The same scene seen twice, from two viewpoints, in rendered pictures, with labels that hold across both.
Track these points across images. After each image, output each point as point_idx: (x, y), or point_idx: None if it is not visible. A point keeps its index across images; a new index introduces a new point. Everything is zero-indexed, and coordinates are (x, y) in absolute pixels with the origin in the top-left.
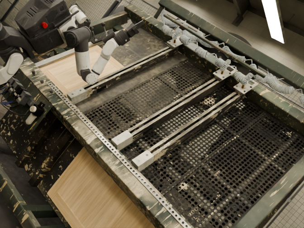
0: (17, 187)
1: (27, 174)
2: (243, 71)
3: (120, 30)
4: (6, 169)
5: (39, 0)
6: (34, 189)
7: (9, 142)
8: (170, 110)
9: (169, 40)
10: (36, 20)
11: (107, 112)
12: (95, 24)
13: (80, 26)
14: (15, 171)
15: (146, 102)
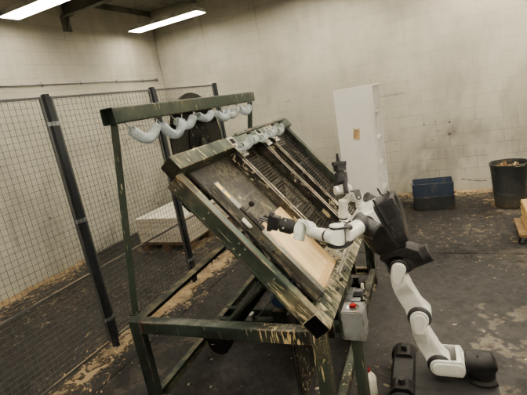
0: (314, 372)
1: (279, 385)
2: (210, 122)
3: (346, 174)
4: None
5: (401, 209)
6: (293, 369)
7: (313, 372)
8: (312, 189)
9: (240, 152)
10: (405, 219)
11: (143, 309)
12: (227, 219)
13: (369, 197)
14: (294, 390)
15: (303, 204)
